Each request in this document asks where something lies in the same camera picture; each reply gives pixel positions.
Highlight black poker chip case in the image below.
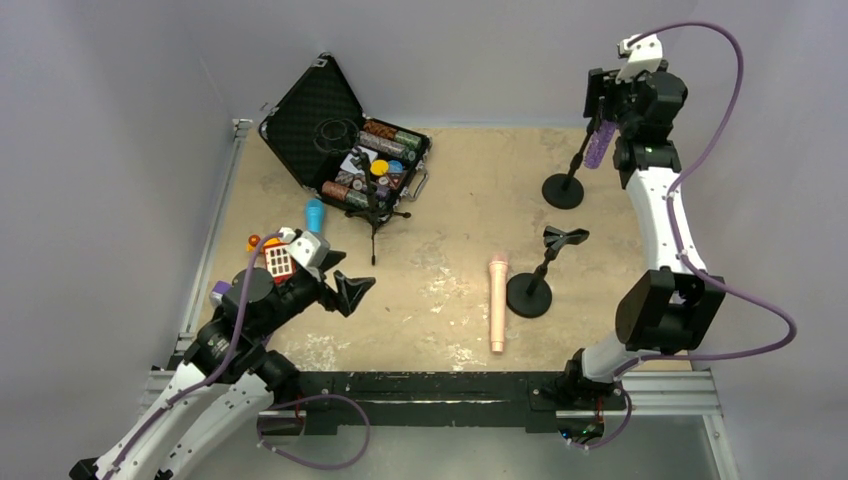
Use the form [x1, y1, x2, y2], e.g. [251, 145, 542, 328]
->
[258, 52, 432, 207]

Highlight blue microphone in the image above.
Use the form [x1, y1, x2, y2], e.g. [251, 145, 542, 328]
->
[304, 198, 325, 234]

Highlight black round-base mic stand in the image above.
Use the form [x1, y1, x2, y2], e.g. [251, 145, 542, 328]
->
[542, 120, 594, 210]

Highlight pink microphone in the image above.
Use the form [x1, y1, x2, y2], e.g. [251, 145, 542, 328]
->
[489, 255, 509, 354]

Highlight aluminium frame rail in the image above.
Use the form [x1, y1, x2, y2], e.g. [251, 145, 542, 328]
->
[138, 370, 722, 418]

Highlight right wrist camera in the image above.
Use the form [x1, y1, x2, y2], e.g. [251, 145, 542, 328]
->
[615, 34, 664, 84]

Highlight purple flat plastic piece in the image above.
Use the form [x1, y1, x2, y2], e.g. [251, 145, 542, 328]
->
[208, 281, 232, 308]

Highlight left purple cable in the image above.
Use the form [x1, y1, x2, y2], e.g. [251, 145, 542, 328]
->
[99, 231, 286, 480]

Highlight left side aluminium rail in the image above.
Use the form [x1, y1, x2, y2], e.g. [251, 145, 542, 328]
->
[173, 118, 254, 355]

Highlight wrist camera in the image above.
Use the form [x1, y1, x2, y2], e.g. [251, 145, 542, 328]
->
[277, 227, 330, 269]
[615, 34, 664, 84]

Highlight white playing card deck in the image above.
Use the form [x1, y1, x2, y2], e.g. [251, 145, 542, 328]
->
[340, 147, 378, 175]

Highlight yellow poker chip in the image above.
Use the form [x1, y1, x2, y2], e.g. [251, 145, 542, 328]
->
[369, 159, 390, 177]

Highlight black tripod mic stand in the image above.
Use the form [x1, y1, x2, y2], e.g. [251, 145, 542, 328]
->
[345, 171, 412, 266]

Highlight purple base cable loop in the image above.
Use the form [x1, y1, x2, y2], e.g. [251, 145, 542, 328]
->
[255, 393, 372, 472]

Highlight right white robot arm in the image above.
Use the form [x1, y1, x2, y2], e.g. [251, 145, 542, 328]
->
[547, 69, 725, 403]

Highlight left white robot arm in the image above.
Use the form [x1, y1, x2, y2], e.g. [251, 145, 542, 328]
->
[69, 241, 376, 479]

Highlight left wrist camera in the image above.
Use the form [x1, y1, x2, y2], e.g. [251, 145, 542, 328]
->
[277, 227, 330, 269]

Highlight purple glitter microphone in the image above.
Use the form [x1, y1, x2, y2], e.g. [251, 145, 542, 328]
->
[583, 120, 617, 170]

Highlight orange toy vehicle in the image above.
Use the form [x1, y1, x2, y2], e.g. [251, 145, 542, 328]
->
[260, 228, 296, 285]

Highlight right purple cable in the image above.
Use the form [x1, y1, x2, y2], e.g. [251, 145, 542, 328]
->
[626, 21, 798, 372]

